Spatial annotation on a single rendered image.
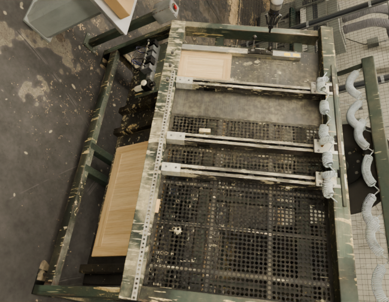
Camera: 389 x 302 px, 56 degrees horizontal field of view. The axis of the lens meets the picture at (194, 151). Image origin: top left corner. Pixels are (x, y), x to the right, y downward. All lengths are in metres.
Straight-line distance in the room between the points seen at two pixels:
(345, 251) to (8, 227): 2.12
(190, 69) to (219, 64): 0.24
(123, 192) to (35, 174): 0.64
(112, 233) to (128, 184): 0.38
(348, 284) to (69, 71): 2.59
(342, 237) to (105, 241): 1.60
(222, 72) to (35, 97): 1.43
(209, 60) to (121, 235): 1.50
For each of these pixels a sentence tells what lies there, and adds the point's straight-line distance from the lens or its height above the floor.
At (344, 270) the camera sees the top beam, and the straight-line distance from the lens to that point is 2.33.
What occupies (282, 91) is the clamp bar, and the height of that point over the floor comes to 1.60.
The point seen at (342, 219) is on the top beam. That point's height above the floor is 1.92.
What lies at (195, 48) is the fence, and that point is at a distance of 3.06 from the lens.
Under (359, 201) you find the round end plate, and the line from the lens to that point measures 3.03.
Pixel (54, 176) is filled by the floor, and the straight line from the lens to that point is 2.99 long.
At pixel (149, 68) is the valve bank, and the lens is 2.85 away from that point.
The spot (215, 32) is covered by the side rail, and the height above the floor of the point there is 1.10.
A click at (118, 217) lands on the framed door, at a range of 2.78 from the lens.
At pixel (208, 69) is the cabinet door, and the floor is 1.09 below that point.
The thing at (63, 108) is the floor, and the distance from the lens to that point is 3.17.
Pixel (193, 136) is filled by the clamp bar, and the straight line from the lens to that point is 2.53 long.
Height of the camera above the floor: 2.32
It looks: 30 degrees down
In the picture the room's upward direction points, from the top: 79 degrees clockwise
